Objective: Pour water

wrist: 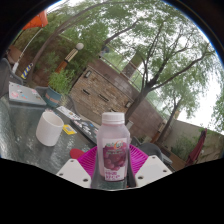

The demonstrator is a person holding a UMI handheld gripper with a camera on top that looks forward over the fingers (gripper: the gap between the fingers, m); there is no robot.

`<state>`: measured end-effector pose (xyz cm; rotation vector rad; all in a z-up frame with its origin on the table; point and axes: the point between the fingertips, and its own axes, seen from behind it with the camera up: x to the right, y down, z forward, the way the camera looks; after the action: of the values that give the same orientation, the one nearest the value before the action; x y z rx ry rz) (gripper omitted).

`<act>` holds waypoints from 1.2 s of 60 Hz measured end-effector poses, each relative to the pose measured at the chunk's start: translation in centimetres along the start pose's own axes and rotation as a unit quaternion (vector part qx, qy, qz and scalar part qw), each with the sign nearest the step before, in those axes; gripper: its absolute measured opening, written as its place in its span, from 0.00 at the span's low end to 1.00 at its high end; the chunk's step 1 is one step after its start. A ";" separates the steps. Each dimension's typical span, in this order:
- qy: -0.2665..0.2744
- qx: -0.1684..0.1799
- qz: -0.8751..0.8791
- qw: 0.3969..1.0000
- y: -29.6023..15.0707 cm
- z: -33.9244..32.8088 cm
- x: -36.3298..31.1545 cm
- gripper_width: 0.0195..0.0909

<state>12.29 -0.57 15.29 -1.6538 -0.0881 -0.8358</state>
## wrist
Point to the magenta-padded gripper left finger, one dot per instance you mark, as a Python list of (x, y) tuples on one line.
[(75, 171)]

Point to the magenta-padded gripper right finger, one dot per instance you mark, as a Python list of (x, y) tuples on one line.
[(151, 168)]

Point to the purple juice bottle white cap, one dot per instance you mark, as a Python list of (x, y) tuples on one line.
[(113, 150)]

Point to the flat round red coaster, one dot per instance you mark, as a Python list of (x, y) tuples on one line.
[(76, 154)]

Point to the yellow square card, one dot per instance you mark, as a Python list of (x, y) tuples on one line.
[(69, 129)]

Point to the black laptop with stickers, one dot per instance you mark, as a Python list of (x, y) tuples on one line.
[(87, 128)]

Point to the white cup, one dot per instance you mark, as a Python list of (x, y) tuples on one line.
[(49, 130)]

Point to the white sticker sheet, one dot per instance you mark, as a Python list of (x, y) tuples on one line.
[(68, 113)]

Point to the dark forked tree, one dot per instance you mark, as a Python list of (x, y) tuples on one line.
[(136, 100)]

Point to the potted green plant blue pot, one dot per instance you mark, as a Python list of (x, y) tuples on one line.
[(60, 83)]

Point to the silver laptop with stickers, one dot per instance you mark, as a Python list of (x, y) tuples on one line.
[(25, 94)]

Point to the blue yellow striped bollard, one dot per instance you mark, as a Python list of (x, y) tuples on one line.
[(26, 71)]

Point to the leaning grey tree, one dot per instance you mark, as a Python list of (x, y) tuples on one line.
[(40, 63)]

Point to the orange patio umbrella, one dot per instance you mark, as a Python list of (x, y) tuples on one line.
[(37, 20)]

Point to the black wall lantern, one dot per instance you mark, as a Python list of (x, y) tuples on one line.
[(88, 73), (128, 104)]

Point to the striped globe lamp post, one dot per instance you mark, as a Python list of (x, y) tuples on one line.
[(68, 57)]

